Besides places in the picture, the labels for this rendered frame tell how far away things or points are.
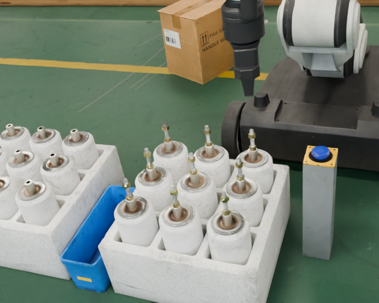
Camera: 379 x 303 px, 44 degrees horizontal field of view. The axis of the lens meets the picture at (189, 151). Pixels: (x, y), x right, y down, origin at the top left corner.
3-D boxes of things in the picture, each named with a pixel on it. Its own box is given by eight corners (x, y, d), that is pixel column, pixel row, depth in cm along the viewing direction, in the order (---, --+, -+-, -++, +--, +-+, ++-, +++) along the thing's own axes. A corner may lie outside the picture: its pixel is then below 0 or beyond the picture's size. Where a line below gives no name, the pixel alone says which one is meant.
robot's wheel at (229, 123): (240, 137, 174) (236, 89, 162) (254, 138, 172) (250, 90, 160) (223, 170, 159) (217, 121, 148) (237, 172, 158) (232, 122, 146)
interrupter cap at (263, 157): (256, 172, 117) (256, 169, 117) (233, 162, 122) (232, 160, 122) (274, 156, 121) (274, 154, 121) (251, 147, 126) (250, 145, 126)
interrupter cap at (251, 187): (219, 193, 113) (219, 190, 112) (237, 175, 117) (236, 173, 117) (246, 204, 109) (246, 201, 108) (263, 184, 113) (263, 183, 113)
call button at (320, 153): (313, 151, 111) (313, 144, 110) (330, 153, 110) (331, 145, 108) (310, 162, 108) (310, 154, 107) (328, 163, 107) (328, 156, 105)
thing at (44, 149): (56, 171, 161) (39, 126, 150) (80, 173, 157) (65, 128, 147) (41, 189, 153) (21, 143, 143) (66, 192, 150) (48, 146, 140)
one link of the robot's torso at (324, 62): (305, 39, 166) (279, -16, 122) (366, 41, 159) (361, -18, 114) (300, 82, 166) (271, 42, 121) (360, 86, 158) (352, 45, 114)
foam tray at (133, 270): (169, 195, 153) (159, 151, 142) (290, 213, 139) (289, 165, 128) (114, 293, 124) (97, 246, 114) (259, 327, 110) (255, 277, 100)
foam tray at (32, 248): (32, 177, 172) (15, 136, 161) (128, 188, 159) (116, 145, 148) (-41, 258, 143) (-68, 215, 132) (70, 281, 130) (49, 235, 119)
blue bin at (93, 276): (118, 212, 150) (109, 184, 143) (149, 217, 146) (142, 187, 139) (70, 289, 127) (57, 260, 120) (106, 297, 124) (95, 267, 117)
